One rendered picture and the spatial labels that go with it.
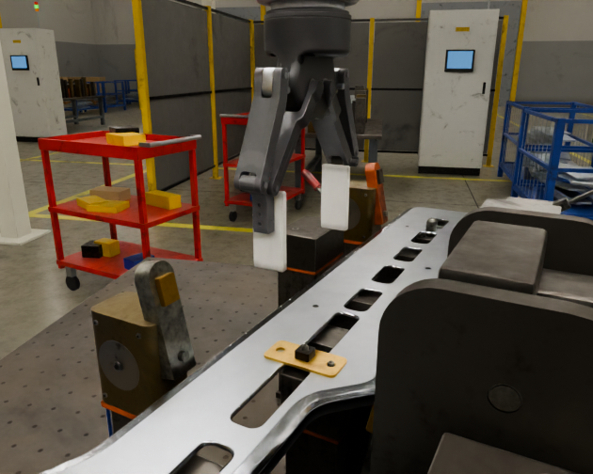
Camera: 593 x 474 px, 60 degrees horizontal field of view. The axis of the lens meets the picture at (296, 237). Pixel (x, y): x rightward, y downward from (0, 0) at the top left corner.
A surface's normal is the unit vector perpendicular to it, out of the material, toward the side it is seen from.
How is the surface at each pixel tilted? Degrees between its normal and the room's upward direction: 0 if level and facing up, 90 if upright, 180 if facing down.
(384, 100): 90
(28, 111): 90
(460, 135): 90
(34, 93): 90
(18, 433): 0
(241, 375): 0
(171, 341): 78
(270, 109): 63
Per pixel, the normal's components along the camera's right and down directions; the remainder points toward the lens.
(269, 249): -0.48, 0.27
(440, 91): -0.22, 0.30
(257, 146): -0.42, -0.18
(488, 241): 0.00, -0.95
